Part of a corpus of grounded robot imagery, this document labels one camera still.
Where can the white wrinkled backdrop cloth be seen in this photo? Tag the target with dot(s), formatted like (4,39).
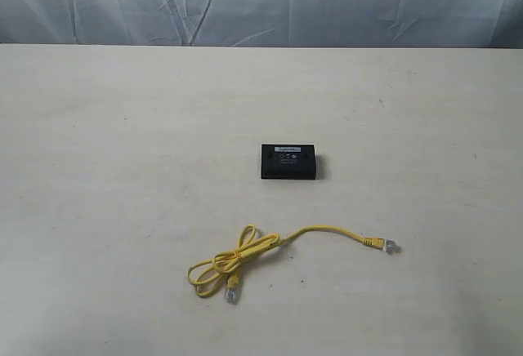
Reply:
(265,23)

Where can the black network switch box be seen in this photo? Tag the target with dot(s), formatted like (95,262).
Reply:
(288,162)

